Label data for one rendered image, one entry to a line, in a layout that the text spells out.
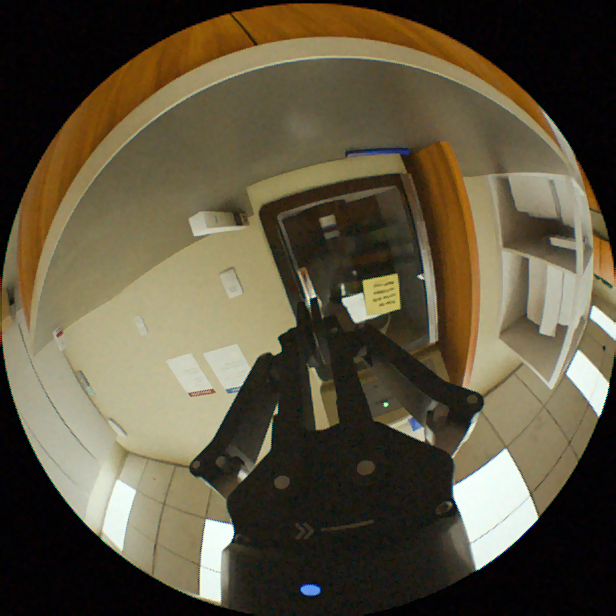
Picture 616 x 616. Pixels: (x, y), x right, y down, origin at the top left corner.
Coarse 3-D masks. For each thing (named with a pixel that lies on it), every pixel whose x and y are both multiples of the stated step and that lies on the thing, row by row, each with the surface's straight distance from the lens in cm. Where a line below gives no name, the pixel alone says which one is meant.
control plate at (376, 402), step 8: (432, 368) 55; (368, 384) 51; (376, 384) 51; (368, 392) 51; (384, 392) 52; (368, 400) 51; (376, 400) 51; (384, 400) 52; (392, 400) 52; (376, 408) 51; (384, 408) 52; (392, 408) 52; (376, 416) 52
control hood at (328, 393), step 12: (432, 348) 57; (420, 360) 54; (432, 360) 56; (444, 372) 57; (324, 396) 51; (336, 396) 51; (324, 408) 52; (336, 408) 51; (336, 420) 52; (384, 420) 52; (396, 420) 53
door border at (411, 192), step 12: (408, 180) 46; (408, 192) 45; (420, 216) 46; (420, 228) 46; (420, 240) 46; (432, 264) 48; (432, 288) 49; (432, 300) 50; (432, 312) 52; (432, 324) 53; (432, 336) 55
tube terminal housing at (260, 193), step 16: (336, 160) 43; (352, 160) 44; (368, 160) 45; (384, 160) 46; (400, 160) 48; (288, 176) 41; (304, 176) 41; (320, 176) 42; (336, 176) 42; (352, 176) 43; (368, 176) 44; (256, 192) 42; (272, 192) 41; (288, 192) 41; (256, 208) 41; (288, 304) 42; (416, 352) 56; (368, 368) 53; (320, 384) 53
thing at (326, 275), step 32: (320, 192) 40; (352, 192) 41; (384, 192) 43; (288, 224) 39; (320, 224) 39; (352, 224) 40; (384, 224) 42; (288, 256) 39; (320, 256) 39; (352, 256) 40; (384, 256) 42; (416, 256) 46; (288, 288) 40; (320, 288) 40; (352, 288) 41; (416, 288) 47; (352, 320) 44; (384, 320) 46; (416, 320) 50; (320, 352) 46
